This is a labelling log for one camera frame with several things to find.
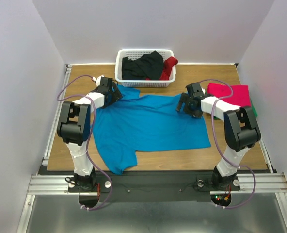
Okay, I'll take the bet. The folded pink t shirt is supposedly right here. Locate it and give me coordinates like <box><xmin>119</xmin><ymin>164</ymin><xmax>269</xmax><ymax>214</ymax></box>
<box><xmin>207</xmin><ymin>83</ymin><xmax>252</xmax><ymax>107</ymax></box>

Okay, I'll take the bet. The black t shirt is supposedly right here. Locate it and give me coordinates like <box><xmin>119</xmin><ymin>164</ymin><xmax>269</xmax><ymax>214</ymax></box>
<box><xmin>121</xmin><ymin>51</ymin><xmax>164</xmax><ymax>81</ymax></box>

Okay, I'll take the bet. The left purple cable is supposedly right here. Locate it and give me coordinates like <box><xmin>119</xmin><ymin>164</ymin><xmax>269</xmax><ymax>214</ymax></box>
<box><xmin>56</xmin><ymin>75</ymin><xmax>114</xmax><ymax>212</ymax></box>

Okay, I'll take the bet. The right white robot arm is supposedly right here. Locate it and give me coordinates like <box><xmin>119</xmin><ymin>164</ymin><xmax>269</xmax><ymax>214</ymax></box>
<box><xmin>176</xmin><ymin>82</ymin><xmax>261</xmax><ymax>189</ymax></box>

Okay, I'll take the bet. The aluminium frame rail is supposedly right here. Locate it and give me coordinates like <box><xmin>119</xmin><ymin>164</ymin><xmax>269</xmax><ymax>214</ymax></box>
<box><xmin>234</xmin><ymin>63</ymin><xmax>287</xmax><ymax>195</ymax></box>
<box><xmin>28</xmin><ymin>173</ymin><xmax>287</xmax><ymax>195</ymax></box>
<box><xmin>41</xmin><ymin>64</ymin><xmax>73</xmax><ymax>166</ymax></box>

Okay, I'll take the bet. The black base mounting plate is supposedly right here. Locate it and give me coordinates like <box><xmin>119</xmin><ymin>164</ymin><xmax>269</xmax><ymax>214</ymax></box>
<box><xmin>38</xmin><ymin>170</ymin><xmax>241</xmax><ymax>203</ymax></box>

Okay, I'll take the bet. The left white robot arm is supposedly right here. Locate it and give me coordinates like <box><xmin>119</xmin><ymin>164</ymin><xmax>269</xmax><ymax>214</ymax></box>
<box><xmin>57</xmin><ymin>75</ymin><xmax>122</xmax><ymax>192</ymax></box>

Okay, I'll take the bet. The blue t shirt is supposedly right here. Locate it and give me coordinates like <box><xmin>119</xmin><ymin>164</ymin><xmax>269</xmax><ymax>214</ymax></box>
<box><xmin>93</xmin><ymin>86</ymin><xmax>211</xmax><ymax>175</ymax></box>

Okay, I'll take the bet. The right aluminium frame rail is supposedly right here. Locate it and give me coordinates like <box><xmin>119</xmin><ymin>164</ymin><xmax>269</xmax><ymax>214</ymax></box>
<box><xmin>234</xmin><ymin>63</ymin><xmax>287</xmax><ymax>195</ymax></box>

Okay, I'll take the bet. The red t shirt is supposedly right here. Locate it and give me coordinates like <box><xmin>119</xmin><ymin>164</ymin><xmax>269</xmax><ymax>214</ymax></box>
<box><xmin>145</xmin><ymin>56</ymin><xmax>178</xmax><ymax>81</ymax></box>

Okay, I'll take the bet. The left aluminium frame rail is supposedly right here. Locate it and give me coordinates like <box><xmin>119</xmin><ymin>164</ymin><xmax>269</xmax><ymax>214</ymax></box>
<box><xmin>41</xmin><ymin>64</ymin><xmax>73</xmax><ymax>166</ymax></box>

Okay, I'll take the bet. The folded green t shirt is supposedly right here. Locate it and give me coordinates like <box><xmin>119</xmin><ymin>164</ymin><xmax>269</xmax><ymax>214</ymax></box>
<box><xmin>212</xmin><ymin>104</ymin><xmax>258</xmax><ymax>121</ymax></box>

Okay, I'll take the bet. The front aluminium frame rail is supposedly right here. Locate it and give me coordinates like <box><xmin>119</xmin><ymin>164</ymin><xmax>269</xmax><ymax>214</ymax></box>
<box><xmin>28</xmin><ymin>173</ymin><xmax>287</xmax><ymax>195</ymax></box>

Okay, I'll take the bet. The white perforated plastic basket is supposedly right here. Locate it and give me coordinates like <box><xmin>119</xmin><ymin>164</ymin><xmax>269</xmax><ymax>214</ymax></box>
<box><xmin>115</xmin><ymin>48</ymin><xmax>176</xmax><ymax>88</ymax></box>

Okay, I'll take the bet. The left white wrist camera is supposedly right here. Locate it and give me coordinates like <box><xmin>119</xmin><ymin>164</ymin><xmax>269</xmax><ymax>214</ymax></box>
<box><xmin>91</xmin><ymin>75</ymin><xmax>104</xmax><ymax>87</ymax></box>

